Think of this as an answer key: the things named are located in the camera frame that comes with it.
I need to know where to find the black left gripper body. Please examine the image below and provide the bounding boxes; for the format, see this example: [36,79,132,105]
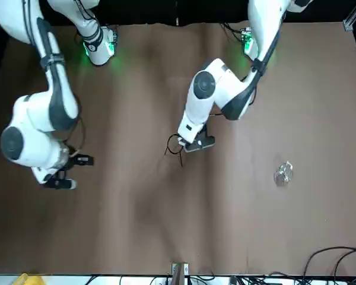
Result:
[184,125,216,152]

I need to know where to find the black wire tripod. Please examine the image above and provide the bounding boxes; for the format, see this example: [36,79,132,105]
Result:
[163,134,186,169]

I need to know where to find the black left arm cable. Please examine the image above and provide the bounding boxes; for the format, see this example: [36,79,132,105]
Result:
[240,11,285,106]

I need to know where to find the aluminium camera post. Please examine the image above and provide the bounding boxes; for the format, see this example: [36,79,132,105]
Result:
[170,261,189,285]

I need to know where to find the black desk cable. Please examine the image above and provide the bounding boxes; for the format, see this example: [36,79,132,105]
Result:
[303,246,356,276]
[333,249,356,278]

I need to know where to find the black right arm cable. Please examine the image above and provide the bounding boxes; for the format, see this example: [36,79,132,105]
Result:
[63,117,87,157]

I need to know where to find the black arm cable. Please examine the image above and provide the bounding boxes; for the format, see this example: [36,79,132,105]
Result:
[63,117,87,157]
[240,11,285,106]

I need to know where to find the aluminium frame post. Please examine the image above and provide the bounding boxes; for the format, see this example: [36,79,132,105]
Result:
[342,0,356,31]

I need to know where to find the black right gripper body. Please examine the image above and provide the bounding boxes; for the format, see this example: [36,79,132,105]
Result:
[58,161,78,178]

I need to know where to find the yellow bag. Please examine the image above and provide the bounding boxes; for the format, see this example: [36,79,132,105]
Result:
[14,273,44,285]

